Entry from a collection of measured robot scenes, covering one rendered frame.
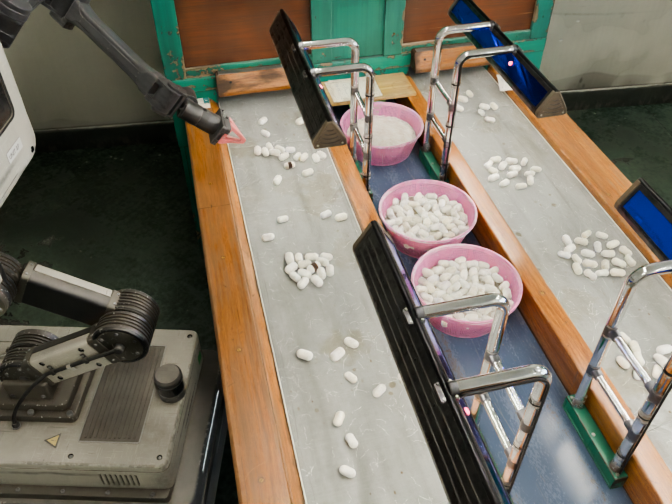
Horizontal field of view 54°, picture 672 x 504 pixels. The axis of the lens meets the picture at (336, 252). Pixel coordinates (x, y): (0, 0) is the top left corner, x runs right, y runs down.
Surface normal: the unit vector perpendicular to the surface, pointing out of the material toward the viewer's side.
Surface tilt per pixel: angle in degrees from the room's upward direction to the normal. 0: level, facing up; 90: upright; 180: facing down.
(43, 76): 90
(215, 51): 90
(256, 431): 0
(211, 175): 0
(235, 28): 90
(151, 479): 90
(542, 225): 0
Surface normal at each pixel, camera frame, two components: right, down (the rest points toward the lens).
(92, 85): 0.14, 0.68
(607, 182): 0.00, -0.73
